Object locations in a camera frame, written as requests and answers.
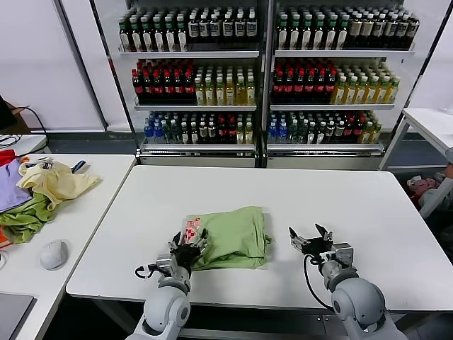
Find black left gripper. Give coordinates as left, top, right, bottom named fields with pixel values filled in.
left=168, top=228, right=210, bottom=273

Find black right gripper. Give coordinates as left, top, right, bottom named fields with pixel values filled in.
left=288, top=222, right=333, bottom=259

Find light green polo shirt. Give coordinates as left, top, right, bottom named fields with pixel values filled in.
left=180, top=205, right=275, bottom=273

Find grey teal garment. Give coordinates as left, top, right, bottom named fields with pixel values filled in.
left=419, top=189, right=446, bottom=213

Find dark red garment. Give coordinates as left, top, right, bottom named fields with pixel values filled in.
left=410, top=178, right=440, bottom=195

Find white computer mouse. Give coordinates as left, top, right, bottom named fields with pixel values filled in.
left=39, top=239, right=70, bottom=272

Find pale yellow shirt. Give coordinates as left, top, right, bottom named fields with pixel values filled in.
left=16, top=159, right=103, bottom=210

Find white printed garment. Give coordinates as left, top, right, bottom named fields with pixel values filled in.
left=27, top=155, right=57, bottom=171

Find white table with legs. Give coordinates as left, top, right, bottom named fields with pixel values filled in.
left=377, top=106, right=453, bottom=220

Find olive green crumpled garment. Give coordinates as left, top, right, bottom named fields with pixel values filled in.
left=0, top=193, right=57, bottom=245

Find purple shirt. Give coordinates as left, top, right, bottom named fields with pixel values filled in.
left=0, top=158, right=35, bottom=214

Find white beverage display shelf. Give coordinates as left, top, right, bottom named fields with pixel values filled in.
left=90, top=0, right=270, bottom=169
left=263, top=0, right=443, bottom=171

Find grey laptop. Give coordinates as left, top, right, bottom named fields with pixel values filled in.
left=0, top=292, right=38, bottom=340

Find green cap tea bottle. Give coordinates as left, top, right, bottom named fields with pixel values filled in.
left=130, top=19, right=143, bottom=52
left=312, top=17, right=326, bottom=50
left=142, top=19, right=154, bottom=52
left=300, top=17, right=313, bottom=50
left=176, top=19, right=188, bottom=52
left=119, top=19, right=131, bottom=52
left=336, top=17, right=349, bottom=50
left=288, top=17, right=301, bottom=50
left=164, top=19, right=177, bottom=52
left=153, top=19, right=166, bottom=52
left=276, top=17, right=289, bottom=50
left=324, top=17, right=337, bottom=50

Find brown cardboard box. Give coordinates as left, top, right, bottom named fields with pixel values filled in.
left=8, top=103, right=32, bottom=131

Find black monitor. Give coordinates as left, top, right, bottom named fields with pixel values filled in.
left=0, top=94, right=17, bottom=130

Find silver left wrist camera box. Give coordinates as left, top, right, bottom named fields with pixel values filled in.
left=155, top=254, right=178, bottom=273

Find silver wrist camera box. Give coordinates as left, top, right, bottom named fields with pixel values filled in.
left=155, top=254, right=178, bottom=273
left=331, top=242, right=355, bottom=265

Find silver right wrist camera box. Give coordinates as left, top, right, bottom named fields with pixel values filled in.
left=331, top=242, right=355, bottom=265

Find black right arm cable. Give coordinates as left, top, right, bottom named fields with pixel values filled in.
left=302, top=253, right=336, bottom=315

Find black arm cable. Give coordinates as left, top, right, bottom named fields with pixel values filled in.
left=302, top=253, right=336, bottom=315
left=134, top=263, right=159, bottom=281

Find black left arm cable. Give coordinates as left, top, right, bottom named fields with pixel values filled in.
left=134, top=263, right=159, bottom=281

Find black arched cable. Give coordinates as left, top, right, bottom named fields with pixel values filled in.
left=19, top=105, right=50, bottom=135

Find thin desk cables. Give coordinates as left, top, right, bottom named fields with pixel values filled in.
left=0, top=133, right=23, bottom=148

